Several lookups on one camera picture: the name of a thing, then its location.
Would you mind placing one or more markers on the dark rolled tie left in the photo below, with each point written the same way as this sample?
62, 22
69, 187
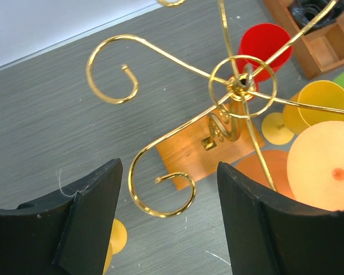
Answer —
303, 11

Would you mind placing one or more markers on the orange plastic wine glass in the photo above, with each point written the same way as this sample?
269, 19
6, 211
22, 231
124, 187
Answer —
312, 171

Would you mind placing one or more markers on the yellow wine glass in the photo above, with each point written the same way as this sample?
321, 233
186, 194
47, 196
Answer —
280, 127
118, 240

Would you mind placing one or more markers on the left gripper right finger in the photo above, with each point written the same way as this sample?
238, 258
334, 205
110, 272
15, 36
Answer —
268, 233

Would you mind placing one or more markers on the gold wire wine glass rack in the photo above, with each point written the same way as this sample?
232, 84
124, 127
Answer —
229, 87

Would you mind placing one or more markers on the red plastic wine glass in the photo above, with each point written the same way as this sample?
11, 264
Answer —
262, 41

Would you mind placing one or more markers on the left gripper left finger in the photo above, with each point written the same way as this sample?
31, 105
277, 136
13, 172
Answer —
64, 232

